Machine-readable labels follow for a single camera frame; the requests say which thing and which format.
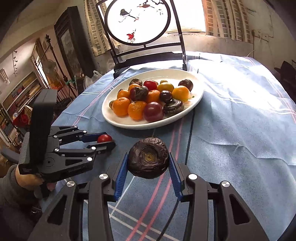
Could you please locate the blue striped tablecloth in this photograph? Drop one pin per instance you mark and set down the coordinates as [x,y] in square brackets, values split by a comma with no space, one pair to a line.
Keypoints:
[242,131]

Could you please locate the black coat stand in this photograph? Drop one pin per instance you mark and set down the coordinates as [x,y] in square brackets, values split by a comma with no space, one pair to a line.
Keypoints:
[67,82]

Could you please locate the bookshelf with books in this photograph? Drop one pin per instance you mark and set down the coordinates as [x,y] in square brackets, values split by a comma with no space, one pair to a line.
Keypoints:
[24,94]

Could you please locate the white plastic bag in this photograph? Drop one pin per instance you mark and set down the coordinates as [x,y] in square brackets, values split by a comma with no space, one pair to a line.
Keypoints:
[98,74]

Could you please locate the large dark red plum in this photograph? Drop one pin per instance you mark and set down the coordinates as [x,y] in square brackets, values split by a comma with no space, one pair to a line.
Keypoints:
[187,83]

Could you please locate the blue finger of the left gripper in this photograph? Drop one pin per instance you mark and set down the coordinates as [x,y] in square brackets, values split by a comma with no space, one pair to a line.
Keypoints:
[103,147]
[90,137]

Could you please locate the striped curtain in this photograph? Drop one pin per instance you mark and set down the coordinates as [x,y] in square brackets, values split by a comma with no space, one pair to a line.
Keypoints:
[227,19]
[96,34]

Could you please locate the standing fan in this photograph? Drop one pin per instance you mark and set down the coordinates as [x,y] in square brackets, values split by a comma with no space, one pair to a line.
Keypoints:
[51,73]

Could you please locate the red tomato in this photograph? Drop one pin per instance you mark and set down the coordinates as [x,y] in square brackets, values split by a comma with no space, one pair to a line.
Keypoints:
[150,85]
[104,138]

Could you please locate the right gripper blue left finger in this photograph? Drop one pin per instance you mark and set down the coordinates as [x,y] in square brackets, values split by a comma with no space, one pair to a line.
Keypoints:
[120,177]

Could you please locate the person left hand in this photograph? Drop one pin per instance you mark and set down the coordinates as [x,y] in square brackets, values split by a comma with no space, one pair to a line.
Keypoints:
[29,181]

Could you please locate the dark water chestnut back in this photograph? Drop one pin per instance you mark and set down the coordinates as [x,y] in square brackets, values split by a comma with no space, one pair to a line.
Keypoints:
[136,81]

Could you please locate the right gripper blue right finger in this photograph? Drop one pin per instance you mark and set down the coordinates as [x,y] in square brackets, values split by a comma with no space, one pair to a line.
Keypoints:
[176,177]

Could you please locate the orange mandarin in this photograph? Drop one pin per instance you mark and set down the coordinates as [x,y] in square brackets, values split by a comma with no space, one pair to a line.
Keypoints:
[136,109]
[153,96]
[123,93]
[120,106]

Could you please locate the orange citrus right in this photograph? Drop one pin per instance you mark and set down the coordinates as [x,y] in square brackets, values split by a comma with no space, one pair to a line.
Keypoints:
[181,93]

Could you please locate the white ceramic plate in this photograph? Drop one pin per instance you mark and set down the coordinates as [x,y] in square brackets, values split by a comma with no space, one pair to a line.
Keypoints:
[173,76]

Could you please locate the black hat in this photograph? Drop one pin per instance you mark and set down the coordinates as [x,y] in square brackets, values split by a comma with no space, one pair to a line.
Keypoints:
[286,71]

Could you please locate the left striped curtain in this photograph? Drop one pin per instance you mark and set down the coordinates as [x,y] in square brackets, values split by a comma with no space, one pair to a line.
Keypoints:
[96,34]

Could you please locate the dark framed wall painting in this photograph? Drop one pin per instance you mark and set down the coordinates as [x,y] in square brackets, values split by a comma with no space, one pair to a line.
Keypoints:
[73,44]

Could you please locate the round bird painting screen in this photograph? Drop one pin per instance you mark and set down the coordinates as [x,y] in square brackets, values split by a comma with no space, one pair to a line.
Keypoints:
[133,27]

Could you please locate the small orange centre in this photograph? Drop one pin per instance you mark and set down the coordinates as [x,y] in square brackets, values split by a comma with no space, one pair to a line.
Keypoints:
[133,86]

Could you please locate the red tomato right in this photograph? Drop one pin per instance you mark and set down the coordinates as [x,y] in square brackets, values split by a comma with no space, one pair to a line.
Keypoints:
[150,85]

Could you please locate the red tomato back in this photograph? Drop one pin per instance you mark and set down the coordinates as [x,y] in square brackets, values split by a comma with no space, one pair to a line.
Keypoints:
[104,138]

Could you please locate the dark plum small centre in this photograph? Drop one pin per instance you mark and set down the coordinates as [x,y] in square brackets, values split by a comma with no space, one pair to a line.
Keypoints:
[165,96]

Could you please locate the dark red plum front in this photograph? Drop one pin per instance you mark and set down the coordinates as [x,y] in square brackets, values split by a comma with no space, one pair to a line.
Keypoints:
[153,111]

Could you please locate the right striped curtain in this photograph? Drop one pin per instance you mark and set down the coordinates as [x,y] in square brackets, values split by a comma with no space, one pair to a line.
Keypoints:
[227,19]

